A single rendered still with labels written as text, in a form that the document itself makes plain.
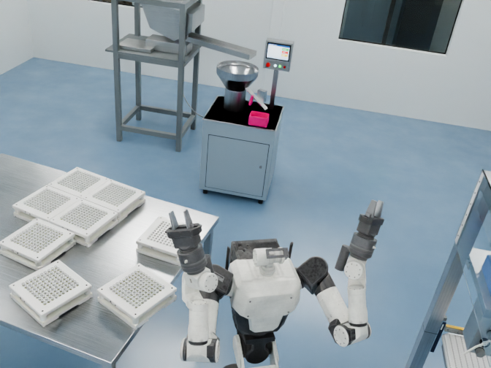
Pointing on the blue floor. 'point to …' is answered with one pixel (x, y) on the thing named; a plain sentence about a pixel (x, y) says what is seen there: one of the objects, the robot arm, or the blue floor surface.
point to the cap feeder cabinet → (238, 150)
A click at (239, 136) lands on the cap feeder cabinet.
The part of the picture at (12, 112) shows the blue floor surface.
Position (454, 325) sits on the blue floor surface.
